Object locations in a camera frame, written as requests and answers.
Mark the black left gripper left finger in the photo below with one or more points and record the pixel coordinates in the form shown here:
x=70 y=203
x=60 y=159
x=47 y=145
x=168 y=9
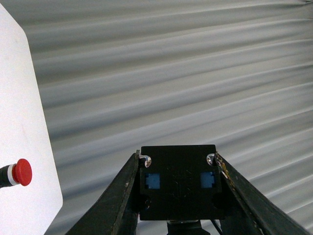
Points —
x=116 y=210

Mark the yellow push button switch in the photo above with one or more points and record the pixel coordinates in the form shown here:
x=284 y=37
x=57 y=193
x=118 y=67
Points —
x=181 y=186

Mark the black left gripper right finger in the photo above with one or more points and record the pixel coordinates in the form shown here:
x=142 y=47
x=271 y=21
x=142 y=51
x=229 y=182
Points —
x=248 y=211

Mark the red push button switch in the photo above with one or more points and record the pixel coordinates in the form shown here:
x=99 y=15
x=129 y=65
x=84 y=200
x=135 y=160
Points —
x=16 y=174

